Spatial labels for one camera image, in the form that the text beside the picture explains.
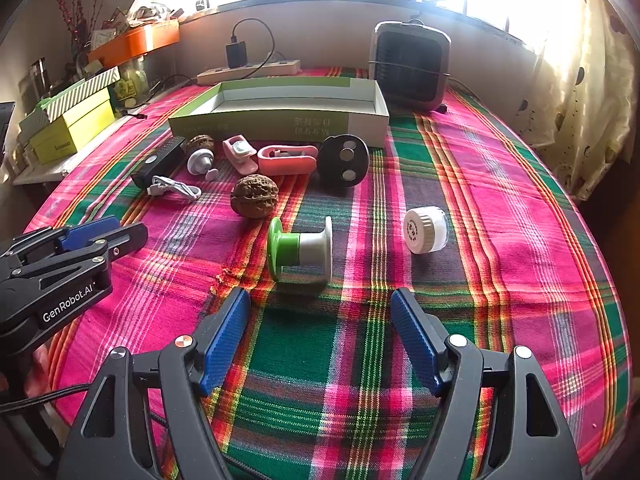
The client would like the black rectangular remote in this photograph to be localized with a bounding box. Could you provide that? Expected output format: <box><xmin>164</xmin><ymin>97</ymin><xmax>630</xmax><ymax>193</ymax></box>
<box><xmin>131</xmin><ymin>137</ymin><xmax>187</xmax><ymax>189</ymax></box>

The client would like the white suction hook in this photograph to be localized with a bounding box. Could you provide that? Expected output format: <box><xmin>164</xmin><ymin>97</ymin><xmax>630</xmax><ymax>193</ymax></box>
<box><xmin>187</xmin><ymin>150</ymin><xmax>219</xmax><ymax>181</ymax></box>

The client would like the green white cardboard box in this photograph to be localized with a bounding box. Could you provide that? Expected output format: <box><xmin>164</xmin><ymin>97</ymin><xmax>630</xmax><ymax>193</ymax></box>
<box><xmin>167</xmin><ymin>77</ymin><xmax>390</xmax><ymax>148</ymax></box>

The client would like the green white spool holder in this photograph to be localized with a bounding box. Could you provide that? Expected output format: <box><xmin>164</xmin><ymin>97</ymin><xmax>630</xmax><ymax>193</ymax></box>
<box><xmin>266</xmin><ymin>216</ymin><xmax>334</xmax><ymax>283</ymax></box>

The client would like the thin black cable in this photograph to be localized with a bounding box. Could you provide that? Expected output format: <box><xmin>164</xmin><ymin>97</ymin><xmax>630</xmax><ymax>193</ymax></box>
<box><xmin>135</xmin><ymin>75</ymin><xmax>201</xmax><ymax>121</ymax></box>

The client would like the pink green plaid blanket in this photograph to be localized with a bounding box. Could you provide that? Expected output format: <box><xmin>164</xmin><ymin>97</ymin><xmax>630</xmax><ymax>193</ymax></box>
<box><xmin>25</xmin><ymin>67</ymin><xmax>632</xmax><ymax>480</ymax></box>

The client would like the pile of paper clutter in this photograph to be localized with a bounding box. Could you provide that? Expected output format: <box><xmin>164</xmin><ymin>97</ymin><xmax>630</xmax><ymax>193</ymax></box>
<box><xmin>102</xmin><ymin>2</ymin><xmax>178</xmax><ymax>36</ymax></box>

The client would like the grey space heater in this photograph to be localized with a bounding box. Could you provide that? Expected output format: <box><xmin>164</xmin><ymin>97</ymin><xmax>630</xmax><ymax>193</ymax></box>
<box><xmin>370</xmin><ymin>20</ymin><xmax>455</xmax><ymax>115</ymax></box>

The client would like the white short cable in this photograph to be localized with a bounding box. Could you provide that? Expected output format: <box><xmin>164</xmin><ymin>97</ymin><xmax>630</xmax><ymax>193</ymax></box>
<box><xmin>147</xmin><ymin>175</ymin><xmax>202</xmax><ymax>201</ymax></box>

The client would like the yellow green box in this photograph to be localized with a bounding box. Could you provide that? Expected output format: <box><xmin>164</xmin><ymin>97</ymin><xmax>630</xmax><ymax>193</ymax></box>
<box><xmin>19</xmin><ymin>87</ymin><xmax>117</xmax><ymax>166</ymax></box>

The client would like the glass jar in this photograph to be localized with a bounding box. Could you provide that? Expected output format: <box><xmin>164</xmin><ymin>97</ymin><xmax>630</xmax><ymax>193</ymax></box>
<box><xmin>120</xmin><ymin>57</ymin><xmax>151</xmax><ymax>106</ymax></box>

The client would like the black braided cable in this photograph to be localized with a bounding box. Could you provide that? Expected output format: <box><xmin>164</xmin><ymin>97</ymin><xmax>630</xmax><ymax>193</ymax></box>
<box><xmin>0</xmin><ymin>384</ymin><xmax>91</xmax><ymax>413</ymax></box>

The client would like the beige power strip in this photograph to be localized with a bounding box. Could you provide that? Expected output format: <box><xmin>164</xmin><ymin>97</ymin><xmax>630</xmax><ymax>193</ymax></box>
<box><xmin>196</xmin><ymin>59</ymin><xmax>302</xmax><ymax>86</ymax></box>

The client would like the black charger adapter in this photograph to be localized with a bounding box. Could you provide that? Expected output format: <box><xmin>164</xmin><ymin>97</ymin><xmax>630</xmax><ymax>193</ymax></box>
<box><xmin>226</xmin><ymin>35</ymin><xmax>249</xmax><ymax>68</ymax></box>

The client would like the orange box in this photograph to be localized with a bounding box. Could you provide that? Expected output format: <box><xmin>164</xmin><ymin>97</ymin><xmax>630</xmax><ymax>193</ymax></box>
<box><xmin>89</xmin><ymin>22</ymin><xmax>181</xmax><ymax>68</ymax></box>

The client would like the black round disc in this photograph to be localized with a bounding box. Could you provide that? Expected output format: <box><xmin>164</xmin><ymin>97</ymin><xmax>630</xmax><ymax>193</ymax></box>
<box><xmin>317</xmin><ymin>134</ymin><xmax>371</xmax><ymax>189</ymax></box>

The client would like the cream patterned curtain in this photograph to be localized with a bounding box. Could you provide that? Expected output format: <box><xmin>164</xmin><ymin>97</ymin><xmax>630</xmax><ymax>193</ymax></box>
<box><xmin>512</xmin><ymin>0</ymin><xmax>640</xmax><ymax>201</ymax></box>

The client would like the red branch decoration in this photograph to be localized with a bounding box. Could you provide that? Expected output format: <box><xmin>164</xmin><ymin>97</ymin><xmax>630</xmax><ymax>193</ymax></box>
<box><xmin>52</xmin><ymin>0</ymin><xmax>108</xmax><ymax>56</ymax></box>

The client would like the black speaker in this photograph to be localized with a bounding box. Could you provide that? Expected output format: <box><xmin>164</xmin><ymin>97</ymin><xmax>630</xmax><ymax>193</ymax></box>
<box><xmin>0</xmin><ymin>101</ymin><xmax>16</xmax><ymax>181</ymax></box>

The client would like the black charger cable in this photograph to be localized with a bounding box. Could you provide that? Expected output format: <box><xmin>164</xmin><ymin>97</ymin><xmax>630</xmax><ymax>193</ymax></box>
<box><xmin>231</xmin><ymin>18</ymin><xmax>277</xmax><ymax>68</ymax></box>

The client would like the metal lidded cup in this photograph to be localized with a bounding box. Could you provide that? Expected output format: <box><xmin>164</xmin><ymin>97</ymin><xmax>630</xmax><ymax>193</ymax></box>
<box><xmin>30</xmin><ymin>57</ymin><xmax>51</xmax><ymax>98</ymax></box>

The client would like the pink long clip holder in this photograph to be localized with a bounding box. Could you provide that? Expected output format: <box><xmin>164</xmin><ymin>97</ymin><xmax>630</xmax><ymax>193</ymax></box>
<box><xmin>257</xmin><ymin>145</ymin><xmax>319</xmax><ymax>176</ymax></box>

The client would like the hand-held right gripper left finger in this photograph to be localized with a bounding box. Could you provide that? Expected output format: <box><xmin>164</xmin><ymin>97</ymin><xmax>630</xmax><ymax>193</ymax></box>
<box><xmin>57</xmin><ymin>287</ymin><xmax>251</xmax><ymax>480</ymax></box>

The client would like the pink white small clip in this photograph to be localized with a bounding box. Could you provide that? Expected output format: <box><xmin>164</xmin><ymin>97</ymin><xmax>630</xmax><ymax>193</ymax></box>
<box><xmin>222</xmin><ymin>135</ymin><xmax>258</xmax><ymax>171</ymax></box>

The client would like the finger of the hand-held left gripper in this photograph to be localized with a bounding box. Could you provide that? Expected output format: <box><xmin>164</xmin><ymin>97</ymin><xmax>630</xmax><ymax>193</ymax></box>
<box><xmin>10</xmin><ymin>216</ymin><xmax>121</xmax><ymax>261</ymax></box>
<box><xmin>15</xmin><ymin>223</ymin><xmax>149</xmax><ymax>286</ymax></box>

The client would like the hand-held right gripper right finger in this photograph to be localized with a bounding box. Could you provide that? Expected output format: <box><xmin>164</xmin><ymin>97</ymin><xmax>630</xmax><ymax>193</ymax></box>
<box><xmin>390</xmin><ymin>287</ymin><xmax>583</xmax><ymax>480</ymax></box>

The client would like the white round cap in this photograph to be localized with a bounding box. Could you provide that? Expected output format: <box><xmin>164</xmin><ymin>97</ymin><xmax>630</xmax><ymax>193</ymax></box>
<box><xmin>403</xmin><ymin>206</ymin><xmax>447</xmax><ymax>255</ymax></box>

